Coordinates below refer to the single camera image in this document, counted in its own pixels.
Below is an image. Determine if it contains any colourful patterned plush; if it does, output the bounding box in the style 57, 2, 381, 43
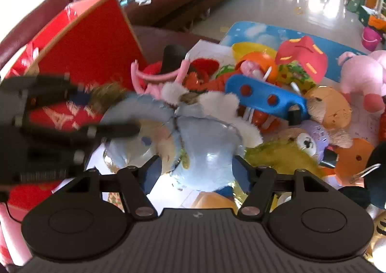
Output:
277, 62, 318, 93

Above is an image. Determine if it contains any yellow plastic bowl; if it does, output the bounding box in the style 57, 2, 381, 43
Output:
232, 42, 277, 60

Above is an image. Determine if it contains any red cardboard box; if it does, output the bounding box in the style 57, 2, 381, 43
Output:
0, 0, 148, 222

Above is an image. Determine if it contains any blue play mat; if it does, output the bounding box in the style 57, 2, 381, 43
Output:
220, 21, 372, 84

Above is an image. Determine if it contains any orange plastic ball toy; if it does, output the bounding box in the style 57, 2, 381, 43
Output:
238, 51, 278, 84

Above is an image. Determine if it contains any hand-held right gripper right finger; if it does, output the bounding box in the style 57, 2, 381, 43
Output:
232, 155, 331, 220

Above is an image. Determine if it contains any red and yellow plush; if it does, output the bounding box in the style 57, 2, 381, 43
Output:
276, 36, 329, 84

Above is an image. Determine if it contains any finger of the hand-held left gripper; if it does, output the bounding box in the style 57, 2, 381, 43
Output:
27, 73, 91, 108
21, 122, 142, 149

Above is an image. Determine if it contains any pink pig plush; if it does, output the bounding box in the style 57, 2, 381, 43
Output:
338, 50, 386, 114

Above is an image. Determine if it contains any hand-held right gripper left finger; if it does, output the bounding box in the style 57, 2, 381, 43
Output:
65, 154, 164, 220

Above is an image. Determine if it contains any purple hooded bear plush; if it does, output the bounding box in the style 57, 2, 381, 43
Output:
246, 121, 331, 176

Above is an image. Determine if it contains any orange disc with holes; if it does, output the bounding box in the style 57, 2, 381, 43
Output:
333, 138, 376, 179

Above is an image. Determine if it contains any blue plastic toy with holes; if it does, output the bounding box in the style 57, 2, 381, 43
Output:
225, 74, 310, 125

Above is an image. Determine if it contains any brown teddy bear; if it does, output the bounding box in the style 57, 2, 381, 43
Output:
304, 86, 354, 147

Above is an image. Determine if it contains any pink plastic bucket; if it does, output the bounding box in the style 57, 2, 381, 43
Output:
361, 26, 383, 52

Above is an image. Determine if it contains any light blue plush doll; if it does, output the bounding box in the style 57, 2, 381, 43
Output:
90, 82, 263, 199

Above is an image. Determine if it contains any black and white plush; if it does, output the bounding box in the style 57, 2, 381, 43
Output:
338, 142, 386, 211

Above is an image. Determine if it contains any yellow plush toy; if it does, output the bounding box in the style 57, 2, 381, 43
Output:
363, 211, 386, 265

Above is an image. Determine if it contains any pink plastic toy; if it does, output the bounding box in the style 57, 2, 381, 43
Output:
132, 60, 194, 100

